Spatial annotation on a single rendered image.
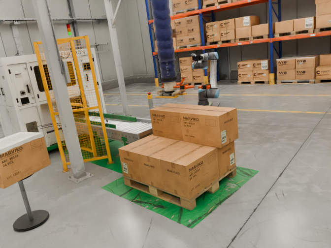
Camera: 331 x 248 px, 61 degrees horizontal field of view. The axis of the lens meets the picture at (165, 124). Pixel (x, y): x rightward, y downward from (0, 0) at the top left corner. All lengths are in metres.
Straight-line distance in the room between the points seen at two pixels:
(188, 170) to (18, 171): 1.81
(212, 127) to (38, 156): 2.04
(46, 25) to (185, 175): 2.69
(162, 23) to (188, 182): 2.02
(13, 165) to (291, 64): 9.15
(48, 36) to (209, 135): 2.51
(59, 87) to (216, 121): 2.24
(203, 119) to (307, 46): 8.78
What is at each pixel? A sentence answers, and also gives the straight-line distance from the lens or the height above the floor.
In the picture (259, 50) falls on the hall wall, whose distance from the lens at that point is 12.33.
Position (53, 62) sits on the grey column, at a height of 1.78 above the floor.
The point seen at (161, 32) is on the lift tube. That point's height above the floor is 1.97.
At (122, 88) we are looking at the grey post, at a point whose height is 0.87.
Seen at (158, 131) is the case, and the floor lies 0.63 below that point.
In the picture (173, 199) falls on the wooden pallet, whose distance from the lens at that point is 3.48.
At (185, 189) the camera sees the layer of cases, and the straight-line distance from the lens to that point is 3.18.
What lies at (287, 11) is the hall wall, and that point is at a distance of 12.00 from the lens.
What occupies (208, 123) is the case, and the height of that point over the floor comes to 0.83.
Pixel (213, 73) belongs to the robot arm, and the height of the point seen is 1.28.
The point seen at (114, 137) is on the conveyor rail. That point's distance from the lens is 4.71.
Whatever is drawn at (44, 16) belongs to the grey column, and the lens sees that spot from 4.27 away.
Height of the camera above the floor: 1.79
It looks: 15 degrees down
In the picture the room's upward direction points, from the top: 8 degrees counter-clockwise
